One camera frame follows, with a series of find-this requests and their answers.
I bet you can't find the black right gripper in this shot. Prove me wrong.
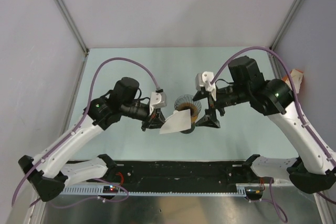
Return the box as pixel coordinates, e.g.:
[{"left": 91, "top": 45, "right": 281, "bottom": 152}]
[{"left": 193, "top": 83, "right": 250, "bottom": 129}]

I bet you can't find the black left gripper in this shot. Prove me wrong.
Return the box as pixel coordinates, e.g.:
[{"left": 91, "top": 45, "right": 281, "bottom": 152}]
[{"left": 121, "top": 101, "right": 169, "bottom": 131}]

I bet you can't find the wooden dripper collar ring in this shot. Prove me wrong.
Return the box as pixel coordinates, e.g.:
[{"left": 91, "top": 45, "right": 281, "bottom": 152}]
[{"left": 176, "top": 104, "right": 199, "bottom": 125}]

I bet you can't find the white paper coffee filter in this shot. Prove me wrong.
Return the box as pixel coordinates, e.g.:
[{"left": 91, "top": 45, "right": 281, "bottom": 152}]
[{"left": 159, "top": 109, "right": 192, "bottom": 134}]

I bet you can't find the smoked glass dripper cone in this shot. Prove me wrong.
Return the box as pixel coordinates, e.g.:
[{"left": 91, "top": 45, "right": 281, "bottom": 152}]
[{"left": 174, "top": 94, "right": 202, "bottom": 124}]

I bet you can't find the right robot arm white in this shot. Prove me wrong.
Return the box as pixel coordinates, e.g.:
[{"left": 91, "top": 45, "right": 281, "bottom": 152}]
[{"left": 193, "top": 56, "right": 335, "bottom": 194}]

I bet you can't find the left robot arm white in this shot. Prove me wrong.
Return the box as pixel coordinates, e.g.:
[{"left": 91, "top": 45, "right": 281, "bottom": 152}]
[{"left": 18, "top": 77, "right": 166, "bottom": 202}]

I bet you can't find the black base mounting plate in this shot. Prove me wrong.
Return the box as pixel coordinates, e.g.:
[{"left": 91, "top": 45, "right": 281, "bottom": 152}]
[{"left": 86, "top": 159, "right": 275, "bottom": 193}]

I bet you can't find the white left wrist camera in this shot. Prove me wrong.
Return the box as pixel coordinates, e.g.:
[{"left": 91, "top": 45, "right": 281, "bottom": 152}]
[{"left": 149, "top": 90, "right": 167, "bottom": 115}]

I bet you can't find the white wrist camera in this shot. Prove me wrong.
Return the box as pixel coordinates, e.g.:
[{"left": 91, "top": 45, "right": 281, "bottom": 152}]
[
  {"left": 149, "top": 90, "right": 167, "bottom": 115},
  {"left": 193, "top": 71, "right": 217, "bottom": 101}
]

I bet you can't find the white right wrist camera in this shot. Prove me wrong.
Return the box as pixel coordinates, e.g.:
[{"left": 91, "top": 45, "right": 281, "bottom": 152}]
[{"left": 193, "top": 71, "right": 217, "bottom": 101}]

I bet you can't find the grey slotted cable duct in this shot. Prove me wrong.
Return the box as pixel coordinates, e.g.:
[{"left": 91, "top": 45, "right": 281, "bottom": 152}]
[{"left": 60, "top": 184, "right": 246, "bottom": 197}]

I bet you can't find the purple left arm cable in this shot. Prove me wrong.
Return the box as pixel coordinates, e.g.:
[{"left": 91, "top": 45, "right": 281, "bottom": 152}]
[{"left": 12, "top": 57, "right": 162, "bottom": 208}]

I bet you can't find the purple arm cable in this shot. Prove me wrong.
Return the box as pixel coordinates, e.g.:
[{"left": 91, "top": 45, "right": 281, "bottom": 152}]
[
  {"left": 12, "top": 57, "right": 162, "bottom": 208},
  {"left": 211, "top": 46, "right": 336, "bottom": 222}
]

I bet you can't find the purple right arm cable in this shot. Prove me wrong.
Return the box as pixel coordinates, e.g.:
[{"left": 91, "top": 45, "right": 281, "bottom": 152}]
[{"left": 211, "top": 46, "right": 336, "bottom": 222}]

